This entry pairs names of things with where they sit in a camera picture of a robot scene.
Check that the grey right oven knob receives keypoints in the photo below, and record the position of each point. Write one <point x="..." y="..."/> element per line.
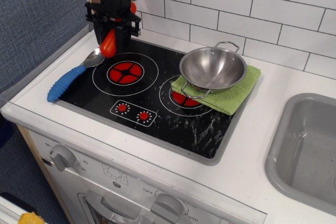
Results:
<point x="168" y="208"/>

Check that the grey left oven knob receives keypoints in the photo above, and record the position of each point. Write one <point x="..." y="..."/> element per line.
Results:
<point x="62" y="157"/>

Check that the green microfiber cloth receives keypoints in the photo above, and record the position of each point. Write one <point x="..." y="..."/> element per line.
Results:
<point x="227" y="101"/>

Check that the blue handled metal spoon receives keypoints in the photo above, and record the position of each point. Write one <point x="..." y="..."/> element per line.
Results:
<point x="62" y="84"/>

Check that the small steel wok pan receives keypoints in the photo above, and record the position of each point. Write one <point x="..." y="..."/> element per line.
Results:
<point x="211" y="70"/>

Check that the yellow object at bottom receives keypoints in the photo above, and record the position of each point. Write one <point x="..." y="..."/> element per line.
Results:
<point x="30" y="218"/>

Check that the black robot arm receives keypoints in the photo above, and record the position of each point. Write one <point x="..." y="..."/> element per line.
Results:
<point x="114" y="22"/>

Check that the grey plastic sink basin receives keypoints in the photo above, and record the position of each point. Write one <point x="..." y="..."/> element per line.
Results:
<point x="300" y="163"/>

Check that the black toy stove top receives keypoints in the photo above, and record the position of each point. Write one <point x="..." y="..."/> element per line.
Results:
<point x="132" y="92"/>

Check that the white toy oven front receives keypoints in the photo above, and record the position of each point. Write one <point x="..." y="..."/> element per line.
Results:
<point x="94" y="192"/>

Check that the grey oven knob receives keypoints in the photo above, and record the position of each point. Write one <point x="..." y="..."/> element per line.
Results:
<point x="168" y="208"/>
<point x="62" y="157"/>

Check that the red toy sausage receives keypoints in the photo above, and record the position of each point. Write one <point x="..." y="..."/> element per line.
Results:
<point x="108" y="48"/>

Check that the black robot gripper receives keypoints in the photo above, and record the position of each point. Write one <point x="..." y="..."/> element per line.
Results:
<point x="113" y="8"/>

